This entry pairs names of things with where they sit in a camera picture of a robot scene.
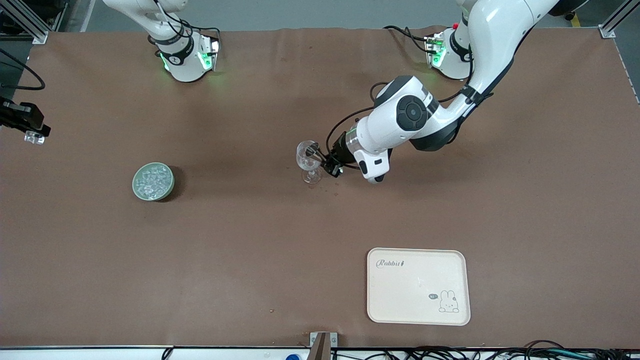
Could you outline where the clear wine glass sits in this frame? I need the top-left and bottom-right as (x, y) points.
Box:
(296, 140), (323, 185)

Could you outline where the pile of ice cubes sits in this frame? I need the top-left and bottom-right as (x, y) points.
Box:
(136, 165), (172, 199)

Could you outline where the brown table cover sheet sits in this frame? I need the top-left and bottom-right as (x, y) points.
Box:
(0, 25), (640, 349)

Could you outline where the green round bowl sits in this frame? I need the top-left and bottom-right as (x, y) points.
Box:
(132, 162), (175, 202)

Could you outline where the cream tray with rabbit print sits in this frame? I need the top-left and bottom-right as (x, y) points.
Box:
(366, 247), (471, 327)

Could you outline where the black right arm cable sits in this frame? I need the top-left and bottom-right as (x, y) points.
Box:
(0, 47), (46, 91)

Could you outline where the aluminium frame profile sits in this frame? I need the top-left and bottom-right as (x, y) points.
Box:
(0, 0), (69, 45)
(599, 0), (640, 39)

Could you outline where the black base power cable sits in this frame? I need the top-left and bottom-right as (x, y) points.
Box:
(383, 25), (432, 55)

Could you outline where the small metal bracket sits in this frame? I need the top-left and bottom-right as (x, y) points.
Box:
(309, 331), (339, 349)

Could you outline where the brown wedge post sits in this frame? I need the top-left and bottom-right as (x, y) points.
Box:
(310, 332), (332, 360)

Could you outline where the tangle of black cables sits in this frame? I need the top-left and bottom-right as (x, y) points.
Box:
(332, 340), (640, 360)

